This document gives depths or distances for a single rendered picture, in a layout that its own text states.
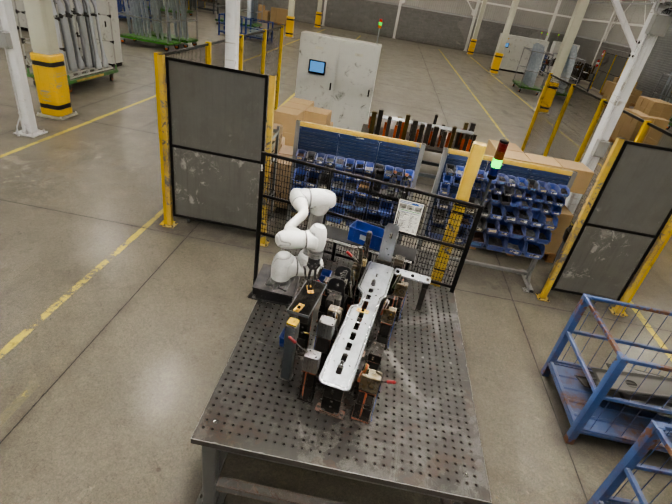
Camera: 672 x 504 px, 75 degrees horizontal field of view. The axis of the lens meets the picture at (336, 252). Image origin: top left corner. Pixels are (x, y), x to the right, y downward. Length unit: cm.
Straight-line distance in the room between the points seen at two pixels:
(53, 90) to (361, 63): 574
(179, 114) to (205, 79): 51
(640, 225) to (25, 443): 585
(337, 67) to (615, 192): 601
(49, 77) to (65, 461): 748
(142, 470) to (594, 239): 487
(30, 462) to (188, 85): 361
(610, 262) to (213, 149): 470
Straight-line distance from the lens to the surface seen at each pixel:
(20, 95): 898
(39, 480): 354
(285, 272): 332
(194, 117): 522
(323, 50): 957
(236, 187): 530
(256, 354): 302
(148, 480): 336
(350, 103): 965
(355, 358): 266
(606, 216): 556
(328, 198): 301
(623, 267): 599
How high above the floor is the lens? 283
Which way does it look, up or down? 31 degrees down
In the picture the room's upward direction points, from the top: 10 degrees clockwise
